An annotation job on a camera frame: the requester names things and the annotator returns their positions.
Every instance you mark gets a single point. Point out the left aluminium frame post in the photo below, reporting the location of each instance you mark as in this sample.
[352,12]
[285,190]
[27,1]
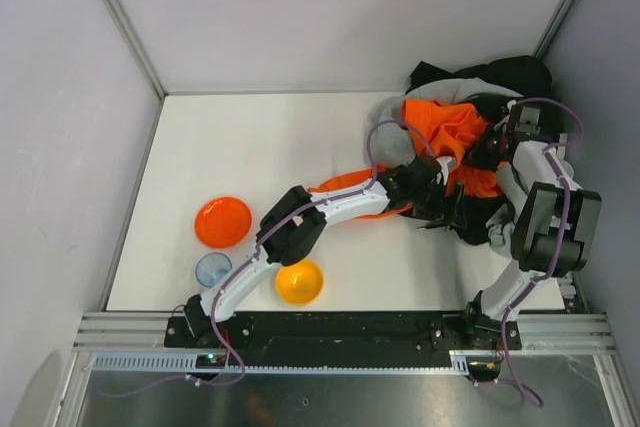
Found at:
[133,42]

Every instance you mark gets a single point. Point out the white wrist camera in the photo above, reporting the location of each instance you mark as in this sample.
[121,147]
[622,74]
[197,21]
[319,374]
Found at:
[506,109]
[447,164]

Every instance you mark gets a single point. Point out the orange cloth garment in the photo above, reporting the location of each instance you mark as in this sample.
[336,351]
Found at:
[444,130]

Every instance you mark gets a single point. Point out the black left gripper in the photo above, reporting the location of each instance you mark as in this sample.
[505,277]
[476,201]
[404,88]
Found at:
[447,204]

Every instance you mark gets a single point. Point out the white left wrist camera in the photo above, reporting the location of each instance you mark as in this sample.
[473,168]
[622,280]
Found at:
[447,164]

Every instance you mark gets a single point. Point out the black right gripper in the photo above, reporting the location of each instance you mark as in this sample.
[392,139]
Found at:
[489,145]

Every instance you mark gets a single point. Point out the grey sweatshirt cloth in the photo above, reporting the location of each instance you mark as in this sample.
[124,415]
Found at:
[392,146]

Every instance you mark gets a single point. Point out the orange plastic plate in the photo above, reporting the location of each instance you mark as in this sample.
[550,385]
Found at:
[223,222]

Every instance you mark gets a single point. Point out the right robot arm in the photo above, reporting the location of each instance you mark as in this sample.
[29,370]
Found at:
[554,218]

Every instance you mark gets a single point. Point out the black cloth garment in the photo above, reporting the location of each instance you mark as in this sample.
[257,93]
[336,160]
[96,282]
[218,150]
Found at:
[524,74]

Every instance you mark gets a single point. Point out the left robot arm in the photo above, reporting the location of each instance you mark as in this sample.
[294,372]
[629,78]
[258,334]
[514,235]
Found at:
[291,228]

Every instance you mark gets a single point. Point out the clear blue plastic cup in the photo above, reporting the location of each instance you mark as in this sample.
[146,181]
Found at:
[212,268]

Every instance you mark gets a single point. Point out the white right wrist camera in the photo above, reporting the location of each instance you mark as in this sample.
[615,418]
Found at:
[506,109]

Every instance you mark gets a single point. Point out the yellow plastic bowl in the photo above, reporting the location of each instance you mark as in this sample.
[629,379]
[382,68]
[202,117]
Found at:
[301,283]

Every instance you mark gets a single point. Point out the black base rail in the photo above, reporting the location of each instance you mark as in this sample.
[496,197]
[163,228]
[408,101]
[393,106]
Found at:
[369,340]

